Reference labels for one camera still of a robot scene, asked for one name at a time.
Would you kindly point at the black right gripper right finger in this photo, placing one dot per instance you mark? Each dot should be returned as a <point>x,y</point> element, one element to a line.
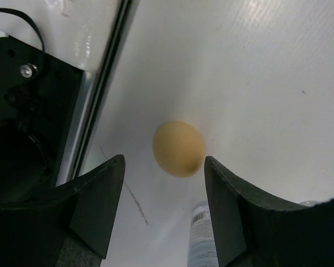
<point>255,228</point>

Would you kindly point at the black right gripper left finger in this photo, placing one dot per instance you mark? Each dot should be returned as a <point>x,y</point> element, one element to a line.
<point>70,225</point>

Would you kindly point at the orange egg makeup sponge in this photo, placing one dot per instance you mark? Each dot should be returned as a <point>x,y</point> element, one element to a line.
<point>178,148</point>

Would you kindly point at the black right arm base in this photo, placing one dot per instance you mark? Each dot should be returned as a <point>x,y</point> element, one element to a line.
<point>38,94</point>

